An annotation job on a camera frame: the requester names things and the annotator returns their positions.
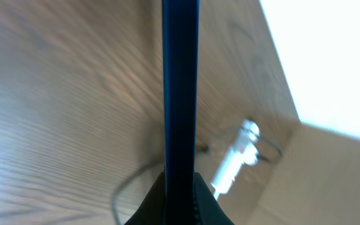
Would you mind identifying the blue Galaxy smartphone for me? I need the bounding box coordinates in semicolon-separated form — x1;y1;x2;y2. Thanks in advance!
162;0;199;224

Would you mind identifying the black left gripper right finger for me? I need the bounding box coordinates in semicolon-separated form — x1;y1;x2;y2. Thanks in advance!
194;172;234;225

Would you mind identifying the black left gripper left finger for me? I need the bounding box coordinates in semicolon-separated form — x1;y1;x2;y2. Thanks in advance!
125;172;166;225

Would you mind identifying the white power strip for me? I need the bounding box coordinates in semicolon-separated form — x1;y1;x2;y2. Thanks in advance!
211;120;260;200

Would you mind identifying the black USB charging cable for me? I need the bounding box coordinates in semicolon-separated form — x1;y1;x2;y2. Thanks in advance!
110;124;283;225

